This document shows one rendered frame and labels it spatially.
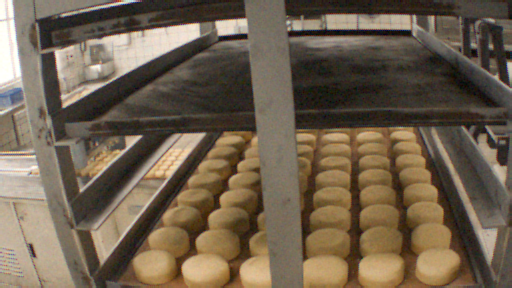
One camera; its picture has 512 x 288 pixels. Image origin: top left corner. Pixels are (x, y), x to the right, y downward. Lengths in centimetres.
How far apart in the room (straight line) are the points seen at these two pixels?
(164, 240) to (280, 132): 24
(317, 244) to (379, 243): 7
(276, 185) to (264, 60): 10
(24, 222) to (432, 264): 258
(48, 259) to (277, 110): 260
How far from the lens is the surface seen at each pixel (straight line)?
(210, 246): 54
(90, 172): 261
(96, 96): 53
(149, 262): 53
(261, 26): 36
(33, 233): 286
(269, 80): 37
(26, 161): 330
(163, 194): 71
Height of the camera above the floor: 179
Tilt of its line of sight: 19 degrees down
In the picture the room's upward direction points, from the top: 5 degrees counter-clockwise
